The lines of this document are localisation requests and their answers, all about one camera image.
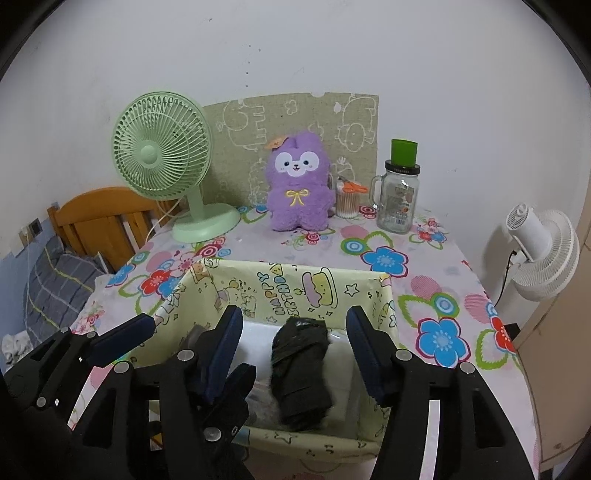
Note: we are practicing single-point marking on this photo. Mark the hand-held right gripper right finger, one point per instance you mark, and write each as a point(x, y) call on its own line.
point(364, 355)

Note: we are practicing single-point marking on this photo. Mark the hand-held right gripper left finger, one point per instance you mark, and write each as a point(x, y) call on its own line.
point(226, 350)

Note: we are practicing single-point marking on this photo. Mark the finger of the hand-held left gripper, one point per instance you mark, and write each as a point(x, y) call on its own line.
point(124, 334)
point(231, 397)

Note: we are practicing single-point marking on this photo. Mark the black bag roll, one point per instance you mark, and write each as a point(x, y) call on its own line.
point(300, 369)

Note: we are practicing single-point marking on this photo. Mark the yellow cartoon printed box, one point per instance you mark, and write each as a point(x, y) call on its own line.
point(295, 286)

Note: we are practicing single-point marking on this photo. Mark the grey plaid pillow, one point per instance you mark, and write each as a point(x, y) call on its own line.
point(55, 286)

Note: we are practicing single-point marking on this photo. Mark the white crumpled cloth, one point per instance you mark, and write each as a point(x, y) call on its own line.
point(14, 346)

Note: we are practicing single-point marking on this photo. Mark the wooden bed headboard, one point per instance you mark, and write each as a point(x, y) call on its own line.
point(101, 217)

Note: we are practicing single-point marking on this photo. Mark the glass jar with green lid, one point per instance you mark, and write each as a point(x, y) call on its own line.
point(399, 198)

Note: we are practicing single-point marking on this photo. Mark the green desk fan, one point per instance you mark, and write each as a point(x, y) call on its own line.
point(157, 157)

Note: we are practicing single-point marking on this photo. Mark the purple plush toy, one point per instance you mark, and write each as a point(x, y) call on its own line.
point(300, 184)

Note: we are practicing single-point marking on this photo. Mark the white standing fan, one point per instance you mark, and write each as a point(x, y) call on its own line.
point(549, 249)

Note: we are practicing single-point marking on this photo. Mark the green cartoon board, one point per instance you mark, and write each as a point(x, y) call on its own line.
point(355, 120)

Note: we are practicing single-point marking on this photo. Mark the wall socket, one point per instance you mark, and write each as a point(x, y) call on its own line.
point(33, 227)

